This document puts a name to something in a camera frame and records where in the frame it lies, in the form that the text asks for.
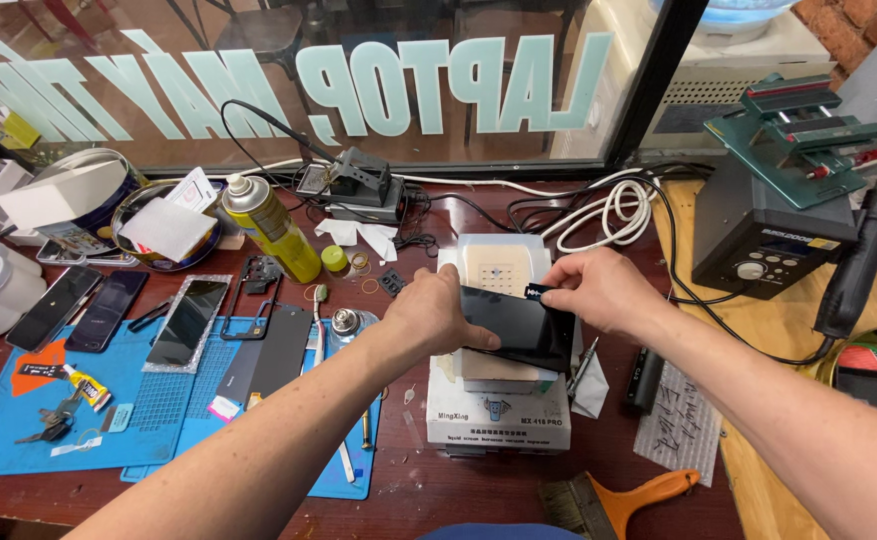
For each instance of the person's left hand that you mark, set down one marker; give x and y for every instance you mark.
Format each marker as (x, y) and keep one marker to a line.
(423, 311)

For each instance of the person's right hand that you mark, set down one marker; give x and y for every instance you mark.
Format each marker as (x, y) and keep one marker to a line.
(607, 289)

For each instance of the small black pry card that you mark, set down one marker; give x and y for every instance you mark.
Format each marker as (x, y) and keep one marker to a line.
(534, 292)

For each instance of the black phone screen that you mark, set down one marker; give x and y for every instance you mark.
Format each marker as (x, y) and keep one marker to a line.
(517, 326)

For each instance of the small black phone part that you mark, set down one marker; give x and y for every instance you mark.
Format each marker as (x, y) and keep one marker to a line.
(392, 282)

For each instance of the rubber band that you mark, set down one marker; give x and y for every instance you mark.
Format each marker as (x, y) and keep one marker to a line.
(370, 286)
(360, 261)

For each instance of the crumpled white tissue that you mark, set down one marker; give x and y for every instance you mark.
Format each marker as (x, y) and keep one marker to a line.
(359, 234)

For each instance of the folded white tissue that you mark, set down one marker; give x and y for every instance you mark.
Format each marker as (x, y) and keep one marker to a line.
(592, 390)

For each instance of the yellow plastic cap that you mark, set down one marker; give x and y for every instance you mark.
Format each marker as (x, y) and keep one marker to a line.
(334, 259)

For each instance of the white toothbrush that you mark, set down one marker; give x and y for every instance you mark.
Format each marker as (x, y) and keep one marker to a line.
(320, 315)

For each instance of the white screen separator machine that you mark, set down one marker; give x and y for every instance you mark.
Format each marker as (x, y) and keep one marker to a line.
(494, 416)

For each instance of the small yellow screwdriver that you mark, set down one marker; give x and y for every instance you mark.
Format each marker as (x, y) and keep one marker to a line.
(366, 429)

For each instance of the black soldering iron stand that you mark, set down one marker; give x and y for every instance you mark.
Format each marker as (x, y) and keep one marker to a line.
(359, 184)

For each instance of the grey phone back panel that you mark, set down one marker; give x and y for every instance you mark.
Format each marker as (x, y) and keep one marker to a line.
(273, 356)

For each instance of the grey textured sheet with writing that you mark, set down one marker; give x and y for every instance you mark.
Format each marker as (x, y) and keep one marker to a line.
(678, 431)

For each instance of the black hot air station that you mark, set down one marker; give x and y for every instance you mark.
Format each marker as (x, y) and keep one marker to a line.
(761, 240)

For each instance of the yellow spray can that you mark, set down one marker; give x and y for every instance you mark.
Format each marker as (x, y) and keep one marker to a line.
(273, 225)

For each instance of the person's blue shirt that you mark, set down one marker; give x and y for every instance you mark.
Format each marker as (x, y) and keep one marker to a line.
(502, 532)

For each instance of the green metal clamping fixture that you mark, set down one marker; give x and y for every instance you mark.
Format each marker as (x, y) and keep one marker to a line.
(791, 142)

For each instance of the phone screen in bubble wrap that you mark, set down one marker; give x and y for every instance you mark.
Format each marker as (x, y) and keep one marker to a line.
(187, 322)

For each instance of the blue gridded silicone work mat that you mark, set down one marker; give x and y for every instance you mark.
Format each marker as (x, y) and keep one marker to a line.
(205, 420)

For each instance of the black hot air gun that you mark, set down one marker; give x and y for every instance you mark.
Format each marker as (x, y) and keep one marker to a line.
(862, 255)

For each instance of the white printed card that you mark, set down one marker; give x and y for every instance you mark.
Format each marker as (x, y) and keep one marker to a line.
(192, 191)

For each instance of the white foam pad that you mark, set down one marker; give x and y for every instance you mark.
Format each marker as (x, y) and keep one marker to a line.
(168, 229)

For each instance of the black tweezers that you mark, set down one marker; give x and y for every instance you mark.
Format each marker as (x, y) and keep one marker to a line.
(149, 315)

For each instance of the gold round tin with parts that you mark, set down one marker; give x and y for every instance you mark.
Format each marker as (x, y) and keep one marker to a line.
(873, 371)

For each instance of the round tin lid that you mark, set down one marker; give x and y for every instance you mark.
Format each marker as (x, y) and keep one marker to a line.
(134, 206)

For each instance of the dark blue smartphone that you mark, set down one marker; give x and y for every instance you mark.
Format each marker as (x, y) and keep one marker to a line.
(106, 311)

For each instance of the round printed tin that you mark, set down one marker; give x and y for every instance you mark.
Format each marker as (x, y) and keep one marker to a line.
(100, 225)

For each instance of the yellow glue tube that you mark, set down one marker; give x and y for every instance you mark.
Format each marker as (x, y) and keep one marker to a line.
(85, 384)

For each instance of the large blue silicone work mat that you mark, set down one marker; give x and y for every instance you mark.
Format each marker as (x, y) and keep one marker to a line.
(93, 427)

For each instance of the black smartphone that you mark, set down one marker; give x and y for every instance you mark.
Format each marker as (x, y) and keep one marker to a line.
(52, 309)

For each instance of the white cardboard box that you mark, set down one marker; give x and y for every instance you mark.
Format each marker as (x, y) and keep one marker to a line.
(63, 195)

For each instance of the bunch of keys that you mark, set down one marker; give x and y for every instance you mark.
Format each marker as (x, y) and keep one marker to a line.
(52, 424)

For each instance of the orange paper piece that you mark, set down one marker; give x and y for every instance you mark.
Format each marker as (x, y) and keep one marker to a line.
(33, 371)

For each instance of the black phone frame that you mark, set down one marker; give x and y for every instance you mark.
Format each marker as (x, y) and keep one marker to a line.
(262, 274)

